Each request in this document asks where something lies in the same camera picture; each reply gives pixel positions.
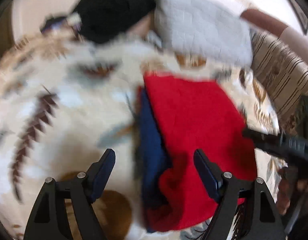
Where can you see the brown pink bolster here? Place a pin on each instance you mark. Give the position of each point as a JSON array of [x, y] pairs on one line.
[[295, 41]]

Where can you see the grey quilted pillow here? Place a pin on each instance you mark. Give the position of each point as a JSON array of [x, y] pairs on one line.
[[205, 28]]

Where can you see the striped brown headboard cushion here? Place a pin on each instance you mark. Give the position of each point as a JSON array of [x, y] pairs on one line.
[[283, 74]]

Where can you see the red and blue knit sweater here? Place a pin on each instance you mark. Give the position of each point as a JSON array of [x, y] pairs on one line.
[[178, 117]]

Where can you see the small purple clothes pile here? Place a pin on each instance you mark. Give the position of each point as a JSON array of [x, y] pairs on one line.
[[53, 23]]

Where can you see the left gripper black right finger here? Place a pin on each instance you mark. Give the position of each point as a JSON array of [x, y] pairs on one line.
[[245, 209]]

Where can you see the leaf pattern fleece blanket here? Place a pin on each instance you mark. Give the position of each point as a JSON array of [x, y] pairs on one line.
[[63, 102]]

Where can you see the person right hand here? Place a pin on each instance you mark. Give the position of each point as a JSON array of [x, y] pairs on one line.
[[285, 189]]

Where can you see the black garment pile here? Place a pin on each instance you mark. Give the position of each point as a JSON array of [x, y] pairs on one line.
[[103, 20]]

